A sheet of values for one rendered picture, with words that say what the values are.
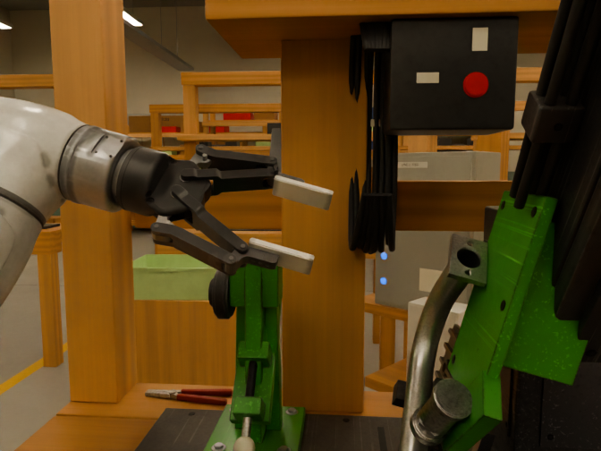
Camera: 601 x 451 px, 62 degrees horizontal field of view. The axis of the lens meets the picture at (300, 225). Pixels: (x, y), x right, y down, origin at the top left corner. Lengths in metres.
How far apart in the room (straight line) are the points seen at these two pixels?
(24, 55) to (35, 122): 12.02
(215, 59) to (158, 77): 1.26
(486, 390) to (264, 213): 0.56
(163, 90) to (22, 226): 10.67
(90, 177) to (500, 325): 0.43
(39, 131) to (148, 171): 0.12
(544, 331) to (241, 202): 0.59
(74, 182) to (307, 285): 0.42
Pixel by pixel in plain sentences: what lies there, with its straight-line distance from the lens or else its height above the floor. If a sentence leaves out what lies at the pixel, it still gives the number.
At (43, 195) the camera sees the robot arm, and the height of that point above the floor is 1.27.
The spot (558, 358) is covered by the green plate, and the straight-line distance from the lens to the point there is 0.53.
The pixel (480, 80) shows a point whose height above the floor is 1.41.
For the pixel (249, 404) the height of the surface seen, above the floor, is 0.99.
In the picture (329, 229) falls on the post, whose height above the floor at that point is 1.20.
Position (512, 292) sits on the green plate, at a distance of 0.49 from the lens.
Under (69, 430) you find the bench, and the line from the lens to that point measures 0.94.
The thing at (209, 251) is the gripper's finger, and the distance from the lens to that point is 0.52.
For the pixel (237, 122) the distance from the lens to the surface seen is 7.53.
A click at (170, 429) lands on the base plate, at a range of 0.85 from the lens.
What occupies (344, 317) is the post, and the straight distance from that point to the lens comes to 0.86.
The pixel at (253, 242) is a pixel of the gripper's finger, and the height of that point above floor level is 1.22.
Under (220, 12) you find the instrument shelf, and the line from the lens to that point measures 0.75.
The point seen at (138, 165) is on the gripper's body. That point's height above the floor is 1.30.
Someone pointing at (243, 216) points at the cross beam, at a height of 1.21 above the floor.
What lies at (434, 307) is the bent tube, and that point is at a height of 1.13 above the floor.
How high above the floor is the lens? 1.30
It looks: 6 degrees down
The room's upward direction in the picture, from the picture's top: straight up
